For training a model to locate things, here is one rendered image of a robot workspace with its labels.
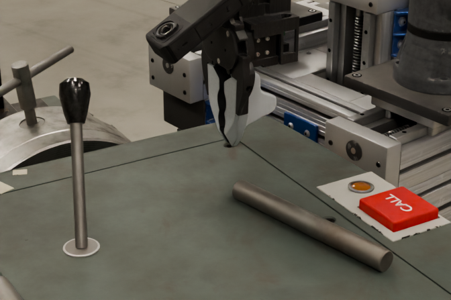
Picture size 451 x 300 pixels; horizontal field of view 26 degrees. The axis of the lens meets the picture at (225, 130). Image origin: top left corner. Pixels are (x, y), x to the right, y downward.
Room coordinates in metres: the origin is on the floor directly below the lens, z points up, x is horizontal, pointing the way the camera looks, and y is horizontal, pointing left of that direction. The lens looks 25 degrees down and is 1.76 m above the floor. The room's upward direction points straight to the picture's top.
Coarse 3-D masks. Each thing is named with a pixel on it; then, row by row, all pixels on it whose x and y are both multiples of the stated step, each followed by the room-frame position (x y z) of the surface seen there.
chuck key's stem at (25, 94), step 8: (16, 64) 1.16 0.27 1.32; (24, 64) 1.16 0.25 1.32; (16, 72) 1.16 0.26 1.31; (24, 72) 1.16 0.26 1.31; (24, 80) 1.16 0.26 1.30; (16, 88) 1.16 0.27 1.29; (24, 88) 1.16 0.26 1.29; (32, 88) 1.17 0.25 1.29; (24, 96) 1.16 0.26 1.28; (32, 96) 1.16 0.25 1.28; (24, 104) 1.16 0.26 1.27; (32, 104) 1.16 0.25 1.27; (24, 112) 1.17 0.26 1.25; (32, 112) 1.17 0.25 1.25; (32, 120) 1.16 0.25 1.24
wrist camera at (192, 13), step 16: (192, 0) 1.00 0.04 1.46; (208, 0) 0.98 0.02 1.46; (224, 0) 0.97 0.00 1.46; (240, 0) 0.98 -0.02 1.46; (176, 16) 0.98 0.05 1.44; (192, 16) 0.97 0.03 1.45; (208, 16) 0.96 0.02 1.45; (224, 16) 0.97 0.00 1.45; (160, 32) 0.96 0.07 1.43; (176, 32) 0.95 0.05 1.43; (192, 32) 0.96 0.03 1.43; (208, 32) 0.96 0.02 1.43; (160, 48) 0.94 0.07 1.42; (176, 48) 0.95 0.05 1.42; (192, 48) 0.96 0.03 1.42
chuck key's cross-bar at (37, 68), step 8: (64, 48) 1.24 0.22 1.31; (72, 48) 1.25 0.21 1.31; (56, 56) 1.22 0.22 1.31; (64, 56) 1.23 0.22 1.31; (40, 64) 1.19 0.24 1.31; (48, 64) 1.20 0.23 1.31; (32, 72) 1.18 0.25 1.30; (16, 80) 1.15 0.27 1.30; (0, 88) 1.13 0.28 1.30; (8, 88) 1.14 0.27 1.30; (0, 96) 1.12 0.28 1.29
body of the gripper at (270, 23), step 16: (256, 0) 1.00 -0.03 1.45; (272, 0) 1.01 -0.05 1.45; (288, 0) 1.02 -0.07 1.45; (240, 16) 0.99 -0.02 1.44; (256, 16) 1.00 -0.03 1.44; (272, 16) 1.01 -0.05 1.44; (288, 16) 1.02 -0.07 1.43; (224, 32) 0.99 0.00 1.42; (240, 32) 0.97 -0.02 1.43; (256, 32) 0.98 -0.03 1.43; (272, 32) 0.99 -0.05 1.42; (208, 48) 1.02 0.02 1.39; (224, 48) 0.99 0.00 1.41; (256, 48) 0.99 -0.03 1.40; (272, 48) 1.00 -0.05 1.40; (288, 48) 1.01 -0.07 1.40; (224, 64) 0.99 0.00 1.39; (256, 64) 0.99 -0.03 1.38; (272, 64) 1.00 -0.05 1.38
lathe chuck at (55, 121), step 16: (48, 112) 1.20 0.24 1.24; (0, 128) 1.17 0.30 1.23; (16, 128) 1.16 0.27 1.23; (32, 128) 1.15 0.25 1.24; (48, 128) 1.15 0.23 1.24; (64, 128) 1.15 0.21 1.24; (96, 128) 1.18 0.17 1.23; (112, 128) 1.22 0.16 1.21; (0, 144) 1.13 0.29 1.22; (16, 144) 1.12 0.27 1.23
